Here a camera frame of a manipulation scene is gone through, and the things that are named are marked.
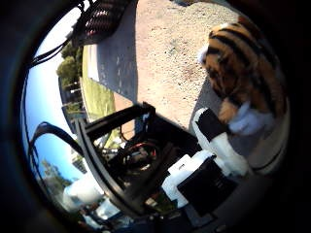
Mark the tiger plush toy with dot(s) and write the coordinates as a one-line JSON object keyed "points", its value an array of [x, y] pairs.
{"points": [[239, 64]]}

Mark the dark building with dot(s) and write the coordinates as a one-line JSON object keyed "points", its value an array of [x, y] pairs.
{"points": [[73, 97]]}

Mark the black mesh basket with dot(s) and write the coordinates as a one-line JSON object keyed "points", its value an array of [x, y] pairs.
{"points": [[100, 19]]}

